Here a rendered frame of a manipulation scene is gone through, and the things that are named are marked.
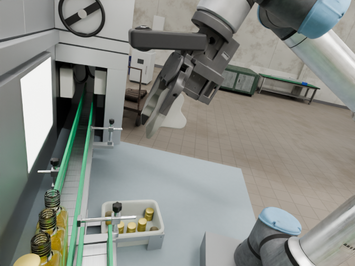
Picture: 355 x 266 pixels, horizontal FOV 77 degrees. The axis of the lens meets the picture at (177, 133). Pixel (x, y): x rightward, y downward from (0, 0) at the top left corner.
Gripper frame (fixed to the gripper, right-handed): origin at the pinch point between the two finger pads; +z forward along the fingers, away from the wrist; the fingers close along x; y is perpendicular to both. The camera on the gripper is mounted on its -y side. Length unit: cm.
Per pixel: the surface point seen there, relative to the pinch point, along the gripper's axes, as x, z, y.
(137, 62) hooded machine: 592, 45, 106
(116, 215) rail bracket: 14.6, 34.7, 11.4
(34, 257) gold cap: -10.7, 22.2, -8.5
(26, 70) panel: 38.2, 12.0, -25.4
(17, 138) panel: 26.2, 26.7, -20.1
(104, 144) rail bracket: 78, 47, 13
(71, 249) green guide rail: 5.3, 39.6, 1.3
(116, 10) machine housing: 99, -18, -8
